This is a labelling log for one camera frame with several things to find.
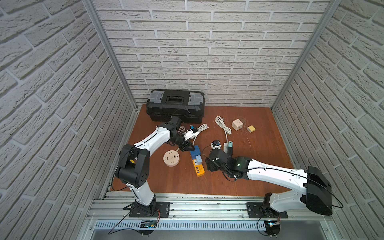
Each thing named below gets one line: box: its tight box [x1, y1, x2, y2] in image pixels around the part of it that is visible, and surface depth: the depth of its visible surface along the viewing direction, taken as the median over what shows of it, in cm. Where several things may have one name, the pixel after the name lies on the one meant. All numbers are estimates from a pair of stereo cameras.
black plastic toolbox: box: [146, 89, 205, 124], surface depth 102 cm
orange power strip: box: [192, 159, 205, 176], surface depth 87 cm
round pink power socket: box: [163, 150, 180, 167], surface depth 91 cm
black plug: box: [228, 146, 233, 156], surface depth 89 cm
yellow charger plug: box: [246, 125, 256, 133], surface depth 107 cm
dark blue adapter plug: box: [190, 145, 201, 160], surface depth 88 cm
